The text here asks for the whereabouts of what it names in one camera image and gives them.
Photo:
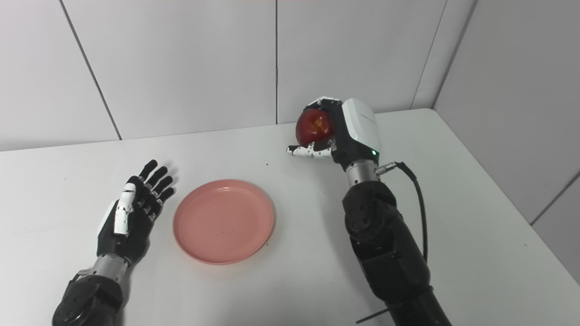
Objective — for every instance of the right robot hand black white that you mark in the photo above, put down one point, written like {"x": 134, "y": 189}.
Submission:
{"x": 349, "y": 131}

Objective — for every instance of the red apple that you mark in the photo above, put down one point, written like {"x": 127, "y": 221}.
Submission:
{"x": 314, "y": 127}

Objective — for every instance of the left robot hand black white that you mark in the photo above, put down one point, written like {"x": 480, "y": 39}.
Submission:
{"x": 131, "y": 217}

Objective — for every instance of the pink round plate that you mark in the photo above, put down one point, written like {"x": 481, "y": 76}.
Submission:
{"x": 223, "y": 221}

